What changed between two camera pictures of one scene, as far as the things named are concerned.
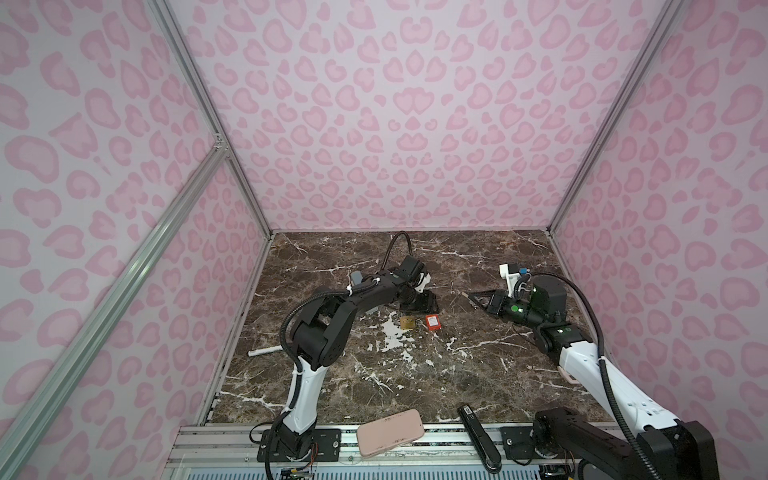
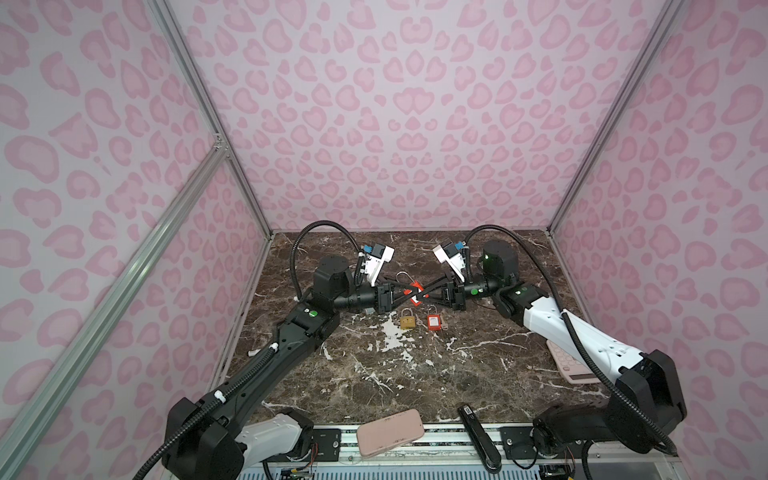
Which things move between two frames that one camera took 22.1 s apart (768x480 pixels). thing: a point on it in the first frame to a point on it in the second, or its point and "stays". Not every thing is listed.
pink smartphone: [384, 434] stays
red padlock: [433, 322] stays
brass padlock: [407, 322] stays
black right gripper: [497, 301] to [458, 297]
